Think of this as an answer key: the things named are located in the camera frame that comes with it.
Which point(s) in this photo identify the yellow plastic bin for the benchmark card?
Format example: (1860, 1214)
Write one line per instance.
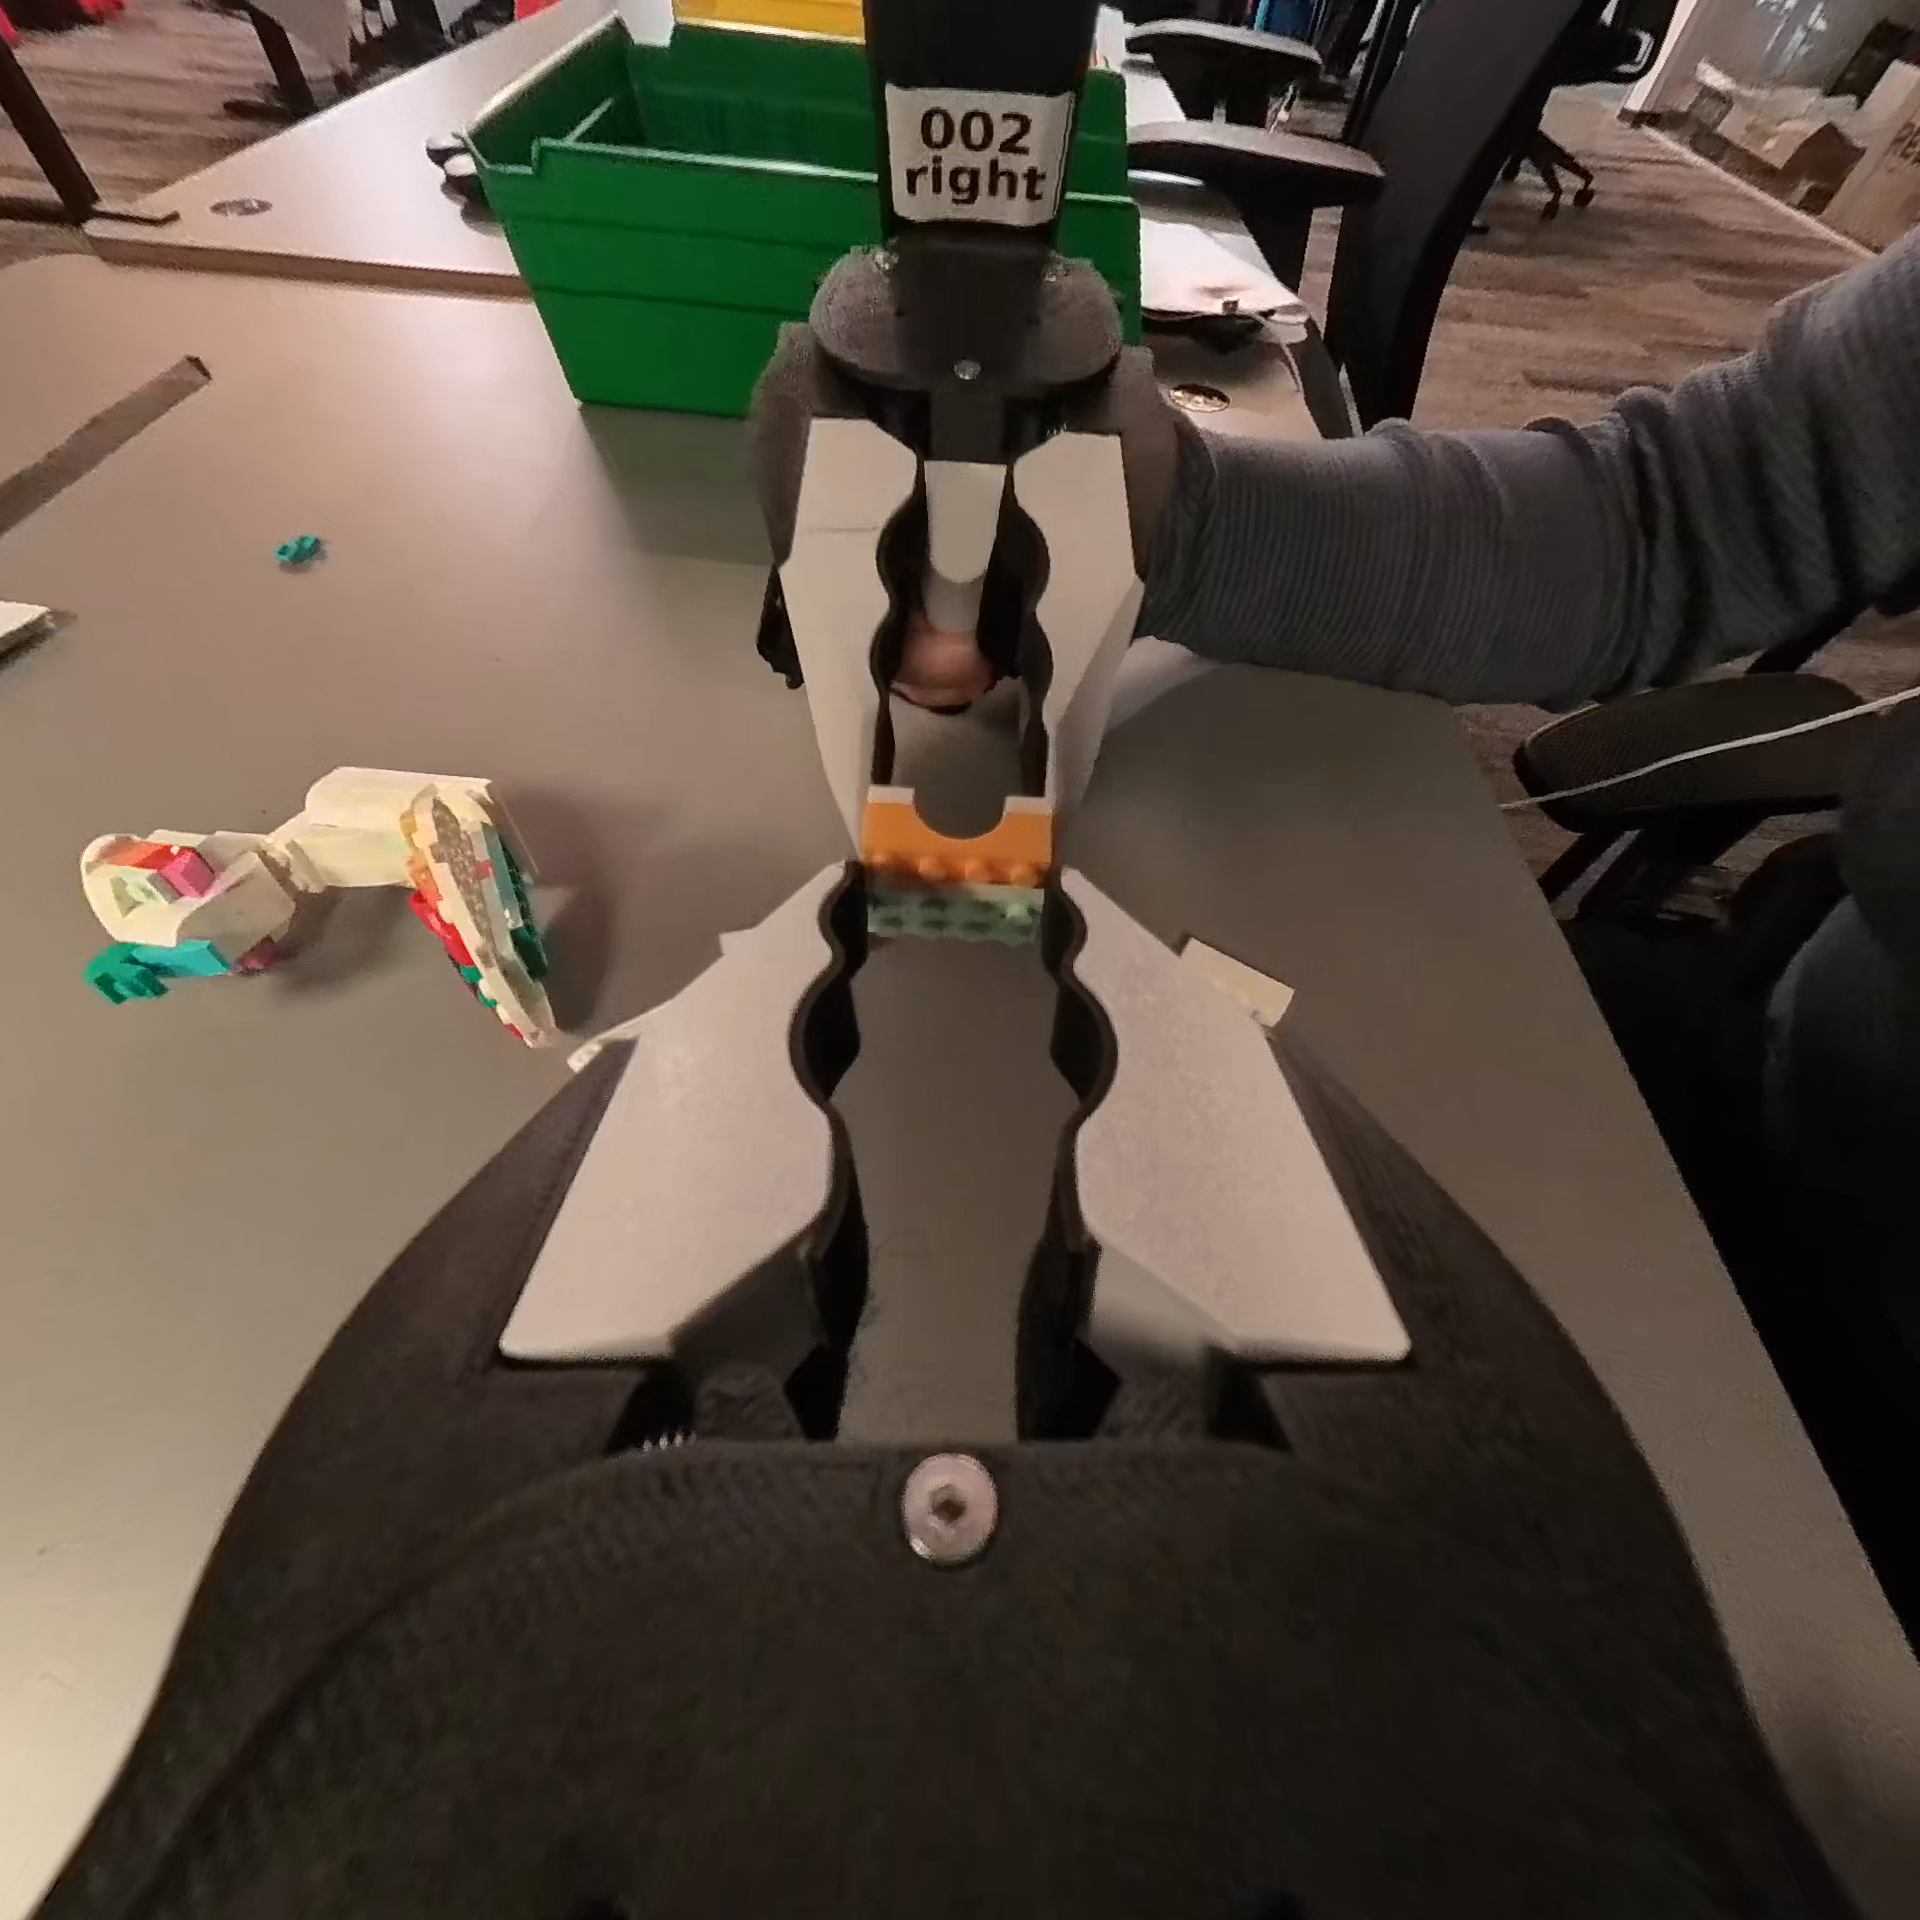
(764, 12)

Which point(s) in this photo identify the green plastic bin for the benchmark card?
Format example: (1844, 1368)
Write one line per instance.
(661, 255)

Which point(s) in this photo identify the lego instruction booklet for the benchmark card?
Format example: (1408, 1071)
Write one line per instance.
(23, 626)

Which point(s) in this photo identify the black office chair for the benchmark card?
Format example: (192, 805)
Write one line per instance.
(1441, 180)

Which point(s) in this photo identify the black chair armrest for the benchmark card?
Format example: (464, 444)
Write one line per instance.
(1681, 750)

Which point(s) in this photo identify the white orange lego body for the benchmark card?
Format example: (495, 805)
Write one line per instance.
(960, 854)

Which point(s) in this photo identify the person's right hand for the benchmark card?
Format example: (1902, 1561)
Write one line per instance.
(943, 669)

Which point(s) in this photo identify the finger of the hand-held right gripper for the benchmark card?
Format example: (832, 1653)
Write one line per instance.
(1089, 571)
(836, 600)

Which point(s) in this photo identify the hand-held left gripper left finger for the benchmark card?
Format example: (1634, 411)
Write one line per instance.
(674, 1200)

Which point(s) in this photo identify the person's right forearm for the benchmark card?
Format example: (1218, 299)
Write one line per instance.
(1501, 524)

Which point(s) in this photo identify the small teal lego piece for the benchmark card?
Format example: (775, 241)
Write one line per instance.
(302, 549)

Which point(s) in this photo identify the white lego unicorn head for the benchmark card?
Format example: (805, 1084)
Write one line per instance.
(195, 901)

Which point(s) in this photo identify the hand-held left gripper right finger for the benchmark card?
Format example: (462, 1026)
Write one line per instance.
(1230, 1200)

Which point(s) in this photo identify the cardboard boxes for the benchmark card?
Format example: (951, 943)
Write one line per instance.
(1800, 135)

